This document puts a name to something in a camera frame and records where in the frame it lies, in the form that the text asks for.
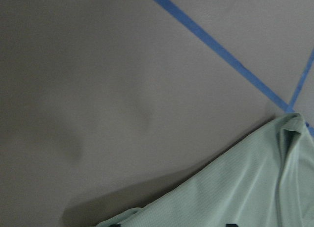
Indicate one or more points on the olive green long-sleeve shirt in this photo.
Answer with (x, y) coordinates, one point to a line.
(265, 180)

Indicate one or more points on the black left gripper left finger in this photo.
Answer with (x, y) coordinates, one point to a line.
(115, 225)

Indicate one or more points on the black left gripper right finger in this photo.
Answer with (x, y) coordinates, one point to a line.
(231, 225)

